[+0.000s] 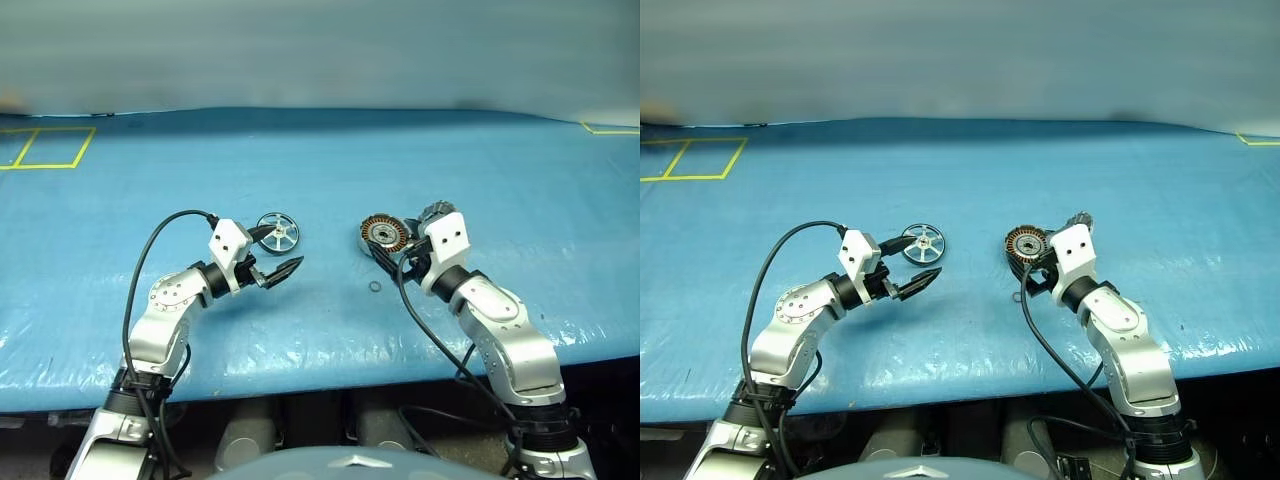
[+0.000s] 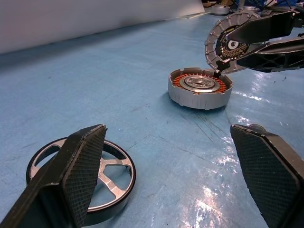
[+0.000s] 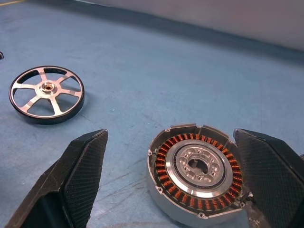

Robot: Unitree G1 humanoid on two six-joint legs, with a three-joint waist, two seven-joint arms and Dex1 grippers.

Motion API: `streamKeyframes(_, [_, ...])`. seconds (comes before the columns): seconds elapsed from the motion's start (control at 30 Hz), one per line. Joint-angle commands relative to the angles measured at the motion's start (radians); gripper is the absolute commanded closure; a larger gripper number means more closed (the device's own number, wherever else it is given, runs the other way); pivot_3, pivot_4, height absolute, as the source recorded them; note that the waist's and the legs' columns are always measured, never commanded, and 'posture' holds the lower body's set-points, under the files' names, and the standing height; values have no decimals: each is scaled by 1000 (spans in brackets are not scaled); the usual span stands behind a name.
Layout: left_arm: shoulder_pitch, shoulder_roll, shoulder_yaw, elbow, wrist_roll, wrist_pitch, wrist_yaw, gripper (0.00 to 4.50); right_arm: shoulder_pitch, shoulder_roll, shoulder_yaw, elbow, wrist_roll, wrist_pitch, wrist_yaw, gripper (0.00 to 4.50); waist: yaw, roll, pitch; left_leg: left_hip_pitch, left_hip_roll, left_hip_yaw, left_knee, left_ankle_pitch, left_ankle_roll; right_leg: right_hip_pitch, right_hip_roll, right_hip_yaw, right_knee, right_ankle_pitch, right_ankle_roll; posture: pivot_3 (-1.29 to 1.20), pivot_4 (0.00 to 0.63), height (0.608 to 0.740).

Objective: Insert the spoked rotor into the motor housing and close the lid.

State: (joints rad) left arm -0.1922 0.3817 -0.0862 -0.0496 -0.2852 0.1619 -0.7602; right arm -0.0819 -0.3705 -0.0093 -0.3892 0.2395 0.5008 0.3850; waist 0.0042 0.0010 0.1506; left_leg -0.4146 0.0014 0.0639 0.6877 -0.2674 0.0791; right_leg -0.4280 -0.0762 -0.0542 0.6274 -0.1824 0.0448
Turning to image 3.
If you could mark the silver motor stator housing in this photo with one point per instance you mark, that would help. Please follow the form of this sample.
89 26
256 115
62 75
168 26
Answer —
171 167

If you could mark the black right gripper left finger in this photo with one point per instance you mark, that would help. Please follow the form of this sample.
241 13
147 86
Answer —
80 171

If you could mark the yellow tape strip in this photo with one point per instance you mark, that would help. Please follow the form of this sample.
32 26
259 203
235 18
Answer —
9 2

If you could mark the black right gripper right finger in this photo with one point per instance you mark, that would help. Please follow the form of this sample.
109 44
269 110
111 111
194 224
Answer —
270 180

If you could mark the spoked rotor wheel black rim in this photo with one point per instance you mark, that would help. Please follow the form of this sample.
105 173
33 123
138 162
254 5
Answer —
56 108

